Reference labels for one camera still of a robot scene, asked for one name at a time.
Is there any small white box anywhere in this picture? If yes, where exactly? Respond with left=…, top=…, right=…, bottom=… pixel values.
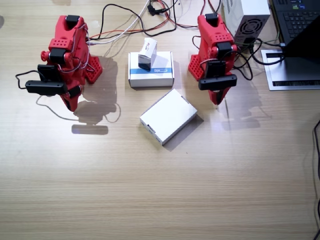
left=137, top=37, right=159, bottom=72

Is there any plain white flat box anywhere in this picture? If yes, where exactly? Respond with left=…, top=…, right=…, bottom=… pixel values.
left=139, top=87, right=199, bottom=147

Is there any white box with blue stripe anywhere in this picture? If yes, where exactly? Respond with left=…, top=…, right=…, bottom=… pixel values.
left=127, top=50, right=175, bottom=89

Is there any black webcam on gripper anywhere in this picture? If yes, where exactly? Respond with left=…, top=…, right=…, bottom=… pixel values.
left=197, top=74, right=238, bottom=92
left=24, top=79, right=69, bottom=98

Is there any white power supply with fan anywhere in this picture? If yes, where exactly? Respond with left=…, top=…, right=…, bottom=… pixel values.
left=220, top=0, right=272, bottom=46

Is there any black laptop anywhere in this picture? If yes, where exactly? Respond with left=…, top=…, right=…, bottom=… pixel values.
left=268, top=0, right=320, bottom=46
left=260, top=16, right=320, bottom=92

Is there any black plug connector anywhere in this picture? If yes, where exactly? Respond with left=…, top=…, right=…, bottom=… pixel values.
left=146, top=0, right=166, bottom=17

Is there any black webcam cable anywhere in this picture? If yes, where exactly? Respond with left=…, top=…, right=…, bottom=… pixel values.
left=15, top=69, right=48, bottom=90
left=231, top=39, right=286, bottom=84

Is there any bundle of cables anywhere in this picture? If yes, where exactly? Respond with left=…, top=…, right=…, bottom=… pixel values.
left=88, top=0, right=201, bottom=41

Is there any white USB cable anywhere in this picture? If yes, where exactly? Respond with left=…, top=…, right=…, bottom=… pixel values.
left=86, top=0, right=152, bottom=47

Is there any long black looping cable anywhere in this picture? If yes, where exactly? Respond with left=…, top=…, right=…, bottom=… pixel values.
left=97, top=0, right=180, bottom=41

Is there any black cable at table edge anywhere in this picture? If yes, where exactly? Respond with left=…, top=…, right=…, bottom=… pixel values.
left=311, top=119, right=320, bottom=240

